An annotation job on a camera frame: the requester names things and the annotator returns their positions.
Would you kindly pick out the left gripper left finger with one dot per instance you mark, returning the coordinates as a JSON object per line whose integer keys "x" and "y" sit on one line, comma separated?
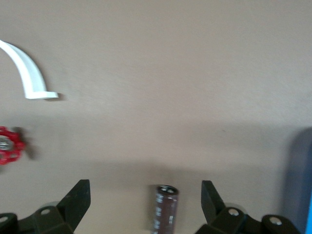
{"x": 68, "y": 207}

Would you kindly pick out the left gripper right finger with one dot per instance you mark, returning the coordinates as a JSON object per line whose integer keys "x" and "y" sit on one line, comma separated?
{"x": 219, "y": 219}

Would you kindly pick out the dark brown cylindrical capacitor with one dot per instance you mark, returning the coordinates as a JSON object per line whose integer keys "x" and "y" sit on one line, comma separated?
{"x": 164, "y": 209}

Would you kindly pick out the blue plastic tray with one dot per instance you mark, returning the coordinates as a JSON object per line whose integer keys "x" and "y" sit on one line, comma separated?
{"x": 302, "y": 182}

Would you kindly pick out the white curved plastic clamp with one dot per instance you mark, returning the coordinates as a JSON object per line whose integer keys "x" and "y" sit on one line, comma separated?
{"x": 31, "y": 73}

